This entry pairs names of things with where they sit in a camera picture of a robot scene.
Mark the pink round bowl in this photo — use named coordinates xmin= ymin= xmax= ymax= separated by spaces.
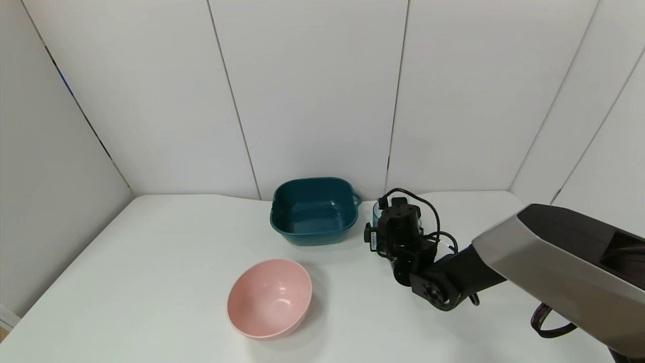
xmin=227 ymin=259 xmax=313 ymax=339

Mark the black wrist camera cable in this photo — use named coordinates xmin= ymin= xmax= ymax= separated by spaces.
xmin=378 ymin=188 xmax=459 ymax=255

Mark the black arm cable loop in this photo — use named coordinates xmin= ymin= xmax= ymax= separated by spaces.
xmin=530 ymin=301 xmax=578 ymax=339

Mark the dark teal square basin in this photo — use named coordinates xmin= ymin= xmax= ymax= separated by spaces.
xmin=270 ymin=177 xmax=362 ymax=247

